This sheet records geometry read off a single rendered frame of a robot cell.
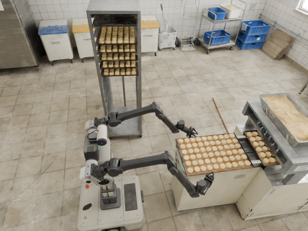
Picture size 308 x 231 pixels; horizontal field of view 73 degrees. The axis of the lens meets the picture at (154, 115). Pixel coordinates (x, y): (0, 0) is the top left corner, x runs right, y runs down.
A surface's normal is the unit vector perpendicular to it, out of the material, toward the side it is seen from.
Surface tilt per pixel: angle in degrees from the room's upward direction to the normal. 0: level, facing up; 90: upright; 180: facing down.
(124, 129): 0
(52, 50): 89
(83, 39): 92
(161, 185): 0
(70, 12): 90
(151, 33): 91
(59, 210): 0
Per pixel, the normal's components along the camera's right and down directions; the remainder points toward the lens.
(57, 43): 0.29, 0.69
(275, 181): 0.04, -0.73
